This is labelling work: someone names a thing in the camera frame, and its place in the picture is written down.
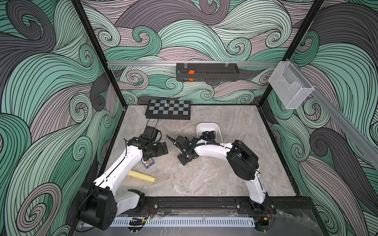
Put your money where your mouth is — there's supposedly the black VW key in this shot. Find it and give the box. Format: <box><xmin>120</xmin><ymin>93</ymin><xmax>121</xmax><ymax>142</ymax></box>
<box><xmin>202</xmin><ymin>131</ymin><xmax>209</xmax><ymax>140</ymax></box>

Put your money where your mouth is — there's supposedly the white storage box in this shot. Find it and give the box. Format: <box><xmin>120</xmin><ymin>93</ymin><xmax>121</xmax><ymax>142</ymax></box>
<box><xmin>196</xmin><ymin>123</ymin><xmax>223</xmax><ymax>143</ymax></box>

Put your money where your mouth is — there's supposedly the black flip key with silver edge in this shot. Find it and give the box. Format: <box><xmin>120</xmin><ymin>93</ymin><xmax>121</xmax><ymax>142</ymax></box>
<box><xmin>208</xmin><ymin>130</ymin><xmax>216</xmax><ymax>140</ymax></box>

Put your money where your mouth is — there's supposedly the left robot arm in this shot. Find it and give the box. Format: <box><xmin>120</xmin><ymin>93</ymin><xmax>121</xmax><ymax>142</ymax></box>
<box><xmin>77</xmin><ymin>137</ymin><xmax>168</xmax><ymax>231</ymax></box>

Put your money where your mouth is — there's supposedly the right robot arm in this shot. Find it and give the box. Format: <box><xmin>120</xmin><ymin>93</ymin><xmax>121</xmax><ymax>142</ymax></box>
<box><xmin>167</xmin><ymin>136</ymin><xmax>266</xmax><ymax>205</ymax></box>

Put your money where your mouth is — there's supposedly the blue playing card box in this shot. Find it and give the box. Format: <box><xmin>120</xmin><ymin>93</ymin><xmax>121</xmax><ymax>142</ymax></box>
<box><xmin>141</xmin><ymin>158</ymin><xmax>155</xmax><ymax>169</ymax></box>

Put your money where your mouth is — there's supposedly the yellow flashlight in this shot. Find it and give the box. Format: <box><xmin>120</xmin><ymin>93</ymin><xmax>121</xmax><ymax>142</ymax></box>
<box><xmin>127</xmin><ymin>170</ymin><xmax>156</xmax><ymax>183</ymax></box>

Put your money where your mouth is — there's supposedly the black chessboard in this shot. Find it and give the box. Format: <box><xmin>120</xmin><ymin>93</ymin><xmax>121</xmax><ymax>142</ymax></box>
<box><xmin>145</xmin><ymin>99</ymin><xmax>191</xmax><ymax>120</ymax></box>

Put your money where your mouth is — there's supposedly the orange block in tray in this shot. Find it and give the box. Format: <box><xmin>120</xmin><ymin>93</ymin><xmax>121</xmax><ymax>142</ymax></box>
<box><xmin>188</xmin><ymin>70</ymin><xmax>195</xmax><ymax>81</ymax></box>

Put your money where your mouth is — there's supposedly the white perforated strip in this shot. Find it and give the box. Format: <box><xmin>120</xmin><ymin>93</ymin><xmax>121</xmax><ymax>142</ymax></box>
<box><xmin>112</xmin><ymin>217</ymin><xmax>255</xmax><ymax>228</ymax></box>

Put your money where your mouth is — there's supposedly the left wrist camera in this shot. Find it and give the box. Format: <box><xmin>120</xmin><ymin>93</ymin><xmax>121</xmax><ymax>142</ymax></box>
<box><xmin>141</xmin><ymin>125</ymin><xmax>162</xmax><ymax>143</ymax></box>

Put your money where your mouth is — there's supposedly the black wall tray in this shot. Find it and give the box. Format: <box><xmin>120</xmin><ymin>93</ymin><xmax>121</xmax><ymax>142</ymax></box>
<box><xmin>176</xmin><ymin>63</ymin><xmax>240</xmax><ymax>83</ymax></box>

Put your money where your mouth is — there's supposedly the aluminium wall rail back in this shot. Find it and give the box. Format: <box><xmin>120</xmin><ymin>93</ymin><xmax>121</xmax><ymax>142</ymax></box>
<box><xmin>107</xmin><ymin>60</ymin><xmax>280</xmax><ymax>68</ymax></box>

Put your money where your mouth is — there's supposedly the aluminium wall rail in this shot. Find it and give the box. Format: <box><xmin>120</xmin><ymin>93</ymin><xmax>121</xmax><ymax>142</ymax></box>
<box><xmin>311</xmin><ymin>87</ymin><xmax>378</xmax><ymax>169</ymax></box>
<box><xmin>107</xmin><ymin>60</ymin><xmax>280</xmax><ymax>68</ymax></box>

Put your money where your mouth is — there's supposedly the clear acrylic wall holder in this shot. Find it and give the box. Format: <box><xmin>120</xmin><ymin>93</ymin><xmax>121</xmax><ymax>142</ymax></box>
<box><xmin>268</xmin><ymin>61</ymin><xmax>314</xmax><ymax>110</ymax></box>

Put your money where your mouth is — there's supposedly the aluminium wall rail right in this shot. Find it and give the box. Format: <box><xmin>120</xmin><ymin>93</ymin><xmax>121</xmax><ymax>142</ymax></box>
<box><xmin>311</xmin><ymin>87</ymin><xmax>378</xmax><ymax>169</ymax></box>

